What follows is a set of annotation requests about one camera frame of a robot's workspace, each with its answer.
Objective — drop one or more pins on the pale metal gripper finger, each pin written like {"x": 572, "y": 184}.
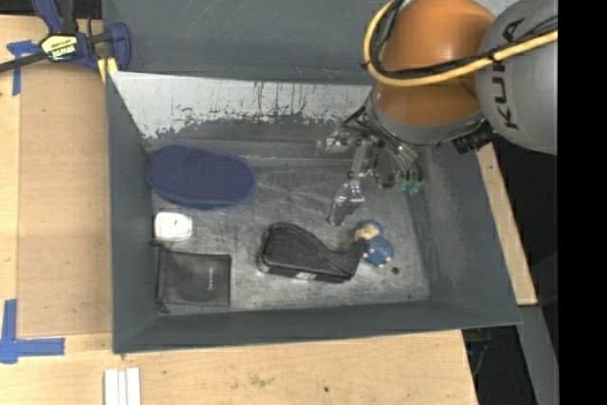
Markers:
{"x": 350, "y": 199}
{"x": 342, "y": 141}

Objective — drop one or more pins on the blue toy figure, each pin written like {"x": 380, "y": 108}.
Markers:
{"x": 377, "y": 246}

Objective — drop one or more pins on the grey metal bin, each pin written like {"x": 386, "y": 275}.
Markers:
{"x": 294, "y": 204}

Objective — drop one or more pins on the black wedge-shaped case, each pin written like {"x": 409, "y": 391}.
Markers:
{"x": 299, "y": 253}

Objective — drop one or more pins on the black fabric pouch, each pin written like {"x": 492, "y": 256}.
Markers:
{"x": 194, "y": 277}

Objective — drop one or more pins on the white rounded plastic object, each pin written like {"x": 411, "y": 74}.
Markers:
{"x": 171, "y": 226}

